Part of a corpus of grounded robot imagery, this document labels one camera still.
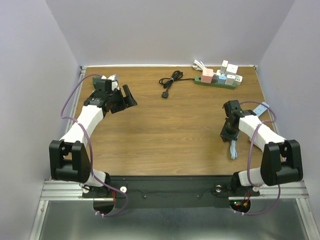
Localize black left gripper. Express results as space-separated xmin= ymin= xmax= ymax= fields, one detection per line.
xmin=107 ymin=85 xmax=137 ymax=114

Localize light blue power strip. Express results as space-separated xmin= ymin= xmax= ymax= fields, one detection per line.
xmin=229 ymin=103 xmax=271 ymax=160

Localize white square adapter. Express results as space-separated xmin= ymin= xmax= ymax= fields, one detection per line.
xmin=225 ymin=74 xmax=236 ymax=86

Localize dark green power strip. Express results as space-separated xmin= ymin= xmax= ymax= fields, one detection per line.
xmin=194 ymin=75 xmax=237 ymax=90

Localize pink cube adapter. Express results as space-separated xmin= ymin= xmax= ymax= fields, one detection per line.
xmin=200 ymin=68 xmax=214 ymax=84

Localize dark green charger plug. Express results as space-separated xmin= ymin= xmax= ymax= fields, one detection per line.
xmin=92 ymin=76 xmax=101 ymax=88

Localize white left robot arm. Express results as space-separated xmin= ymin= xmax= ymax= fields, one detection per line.
xmin=49 ymin=74 xmax=138 ymax=197

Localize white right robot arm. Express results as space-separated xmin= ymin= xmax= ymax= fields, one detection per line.
xmin=220 ymin=100 xmax=303 ymax=195

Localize white power strip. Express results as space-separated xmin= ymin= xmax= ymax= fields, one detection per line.
xmin=216 ymin=69 xmax=244 ymax=86

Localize light blue small adapter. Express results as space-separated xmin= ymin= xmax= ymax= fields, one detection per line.
xmin=217 ymin=75 xmax=227 ymax=85

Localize dark grey small adapter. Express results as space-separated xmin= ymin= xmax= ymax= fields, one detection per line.
xmin=211 ymin=75 xmax=218 ymax=84

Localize aluminium left side rail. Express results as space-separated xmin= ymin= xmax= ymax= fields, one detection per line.
xmin=60 ymin=66 xmax=87 ymax=135

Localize aluminium rail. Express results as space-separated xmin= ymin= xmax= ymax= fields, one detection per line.
xmin=60 ymin=66 xmax=87 ymax=135
xmin=39 ymin=177 xmax=311 ymax=201

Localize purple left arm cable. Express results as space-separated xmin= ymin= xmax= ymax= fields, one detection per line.
xmin=61 ymin=74 xmax=130 ymax=218

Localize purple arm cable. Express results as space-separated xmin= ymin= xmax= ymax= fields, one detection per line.
xmin=233 ymin=100 xmax=281 ymax=216
xmin=61 ymin=74 xmax=130 ymax=218

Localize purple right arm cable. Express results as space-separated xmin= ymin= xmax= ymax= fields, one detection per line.
xmin=233 ymin=100 xmax=281 ymax=216

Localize black power cable with plug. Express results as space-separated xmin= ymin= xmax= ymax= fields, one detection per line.
xmin=158 ymin=70 xmax=196 ymax=99

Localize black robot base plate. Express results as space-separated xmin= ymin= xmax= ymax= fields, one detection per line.
xmin=82 ymin=175 xmax=260 ymax=210

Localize aluminium front rail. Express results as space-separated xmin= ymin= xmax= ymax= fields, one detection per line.
xmin=39 ymin=177 xmax=311 ymax=201

